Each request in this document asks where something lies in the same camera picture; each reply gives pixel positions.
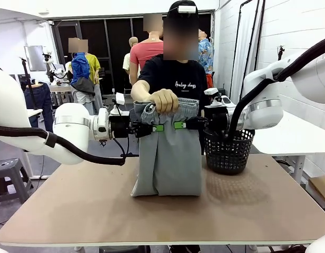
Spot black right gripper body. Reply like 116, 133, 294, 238
204, 106, 230, 132

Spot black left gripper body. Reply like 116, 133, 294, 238
109, 114, 132, 139

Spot grey training pants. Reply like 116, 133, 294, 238
130, 97, 202, 198

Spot person's right forearm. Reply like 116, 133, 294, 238
130, 80, 163, 102

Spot person's right hand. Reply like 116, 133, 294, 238
149, 89, 180, 114

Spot black plastic mesh basket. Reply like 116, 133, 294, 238
203, 128, 255, 175

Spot person in dark t-shirt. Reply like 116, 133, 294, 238
137, 0, 213, 156

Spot mannequin with floral shirt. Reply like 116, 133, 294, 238
198, 28, 215, 89

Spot white side table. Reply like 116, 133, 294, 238
250, 110, 325, 185

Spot dark blue jeans display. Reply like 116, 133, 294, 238
23, 82, 54, 132

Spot small white background robot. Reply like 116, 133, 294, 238
42, 51, 71, 84

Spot bare beige mannequin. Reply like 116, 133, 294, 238
122, 36, 140, 80

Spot small white desk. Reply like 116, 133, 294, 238
26, 108, 44, 118

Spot black tripod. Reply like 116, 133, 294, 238
19, 56, 41, 110

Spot grey framed panel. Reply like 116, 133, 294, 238
24, 45, 47, 72

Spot black cap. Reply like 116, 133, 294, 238
166, 0, 200, 20

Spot grey plastic stool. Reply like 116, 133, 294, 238
0, 158, 34, 210

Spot brown cardboard box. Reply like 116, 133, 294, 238
308, 174, 325, 209

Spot black right arm cable sleeve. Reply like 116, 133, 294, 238
227, 35, 325, 138

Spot black arm cable sleeve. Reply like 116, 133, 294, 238
0, 125, 126, 166
227, 35, 325, 138

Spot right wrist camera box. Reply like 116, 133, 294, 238
203, 87, 223, 106

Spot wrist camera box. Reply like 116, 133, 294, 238
110, 92, 126, 116
203, 87, 223, 106

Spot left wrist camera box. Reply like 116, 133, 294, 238
110, 92, 126, 116

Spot black left arm cable sleeve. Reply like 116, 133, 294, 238
0, 125, 126, 166

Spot black wall pipe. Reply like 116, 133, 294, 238
229, 0, 254, 97

